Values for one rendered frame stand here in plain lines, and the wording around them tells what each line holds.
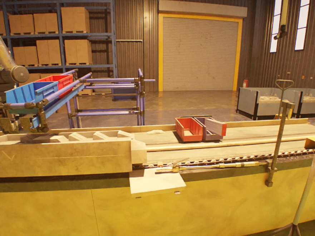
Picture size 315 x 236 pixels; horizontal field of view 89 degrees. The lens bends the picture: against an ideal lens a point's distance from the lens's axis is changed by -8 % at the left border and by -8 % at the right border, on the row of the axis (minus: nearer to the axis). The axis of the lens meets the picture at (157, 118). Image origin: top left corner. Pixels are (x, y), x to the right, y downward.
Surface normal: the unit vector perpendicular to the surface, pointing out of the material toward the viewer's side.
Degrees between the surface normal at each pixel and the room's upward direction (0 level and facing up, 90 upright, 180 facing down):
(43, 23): 90
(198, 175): 90
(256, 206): 90
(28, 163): 80
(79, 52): 90
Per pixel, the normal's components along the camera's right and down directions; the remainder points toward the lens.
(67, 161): 0.13, 0.11
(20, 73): 0.95, 0.09
